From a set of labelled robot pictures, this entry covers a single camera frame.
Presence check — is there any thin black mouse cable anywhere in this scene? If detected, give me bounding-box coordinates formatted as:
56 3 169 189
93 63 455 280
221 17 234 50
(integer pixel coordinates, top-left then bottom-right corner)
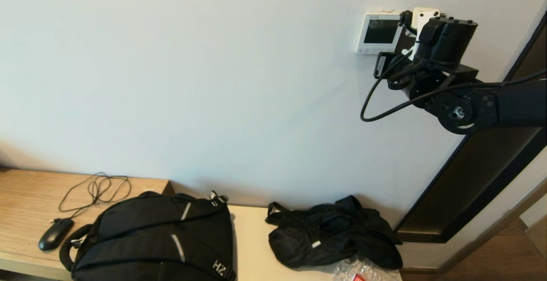
59 173 132 224

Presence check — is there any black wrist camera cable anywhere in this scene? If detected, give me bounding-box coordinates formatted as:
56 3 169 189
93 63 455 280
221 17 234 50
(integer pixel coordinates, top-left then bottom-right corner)
360 10 547 123

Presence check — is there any dark brown door frame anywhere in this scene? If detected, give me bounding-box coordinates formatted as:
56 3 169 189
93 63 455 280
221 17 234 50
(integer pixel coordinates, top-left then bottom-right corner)
393 6 547 244

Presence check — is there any white wall thermostat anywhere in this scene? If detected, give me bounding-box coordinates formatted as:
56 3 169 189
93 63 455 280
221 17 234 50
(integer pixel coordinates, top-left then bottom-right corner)
355 12 404 55

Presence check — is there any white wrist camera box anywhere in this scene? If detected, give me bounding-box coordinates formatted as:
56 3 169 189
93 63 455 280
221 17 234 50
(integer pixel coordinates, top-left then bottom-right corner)
412 7 441 32

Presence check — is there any crumpled black cloth bag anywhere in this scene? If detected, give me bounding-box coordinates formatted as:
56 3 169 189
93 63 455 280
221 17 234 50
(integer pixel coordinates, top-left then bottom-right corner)
265 195 403 271

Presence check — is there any large black backpack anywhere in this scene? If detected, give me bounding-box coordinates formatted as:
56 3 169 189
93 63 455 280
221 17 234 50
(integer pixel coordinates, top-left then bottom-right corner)
60 191 236 281

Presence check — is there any clear plastic water bottle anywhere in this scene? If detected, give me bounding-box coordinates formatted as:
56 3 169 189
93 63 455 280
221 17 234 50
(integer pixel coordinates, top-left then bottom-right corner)
331 258 398 281

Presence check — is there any black computer mouse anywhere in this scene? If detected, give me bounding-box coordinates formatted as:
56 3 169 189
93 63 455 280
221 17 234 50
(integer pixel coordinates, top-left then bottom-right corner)
38 218 75 252

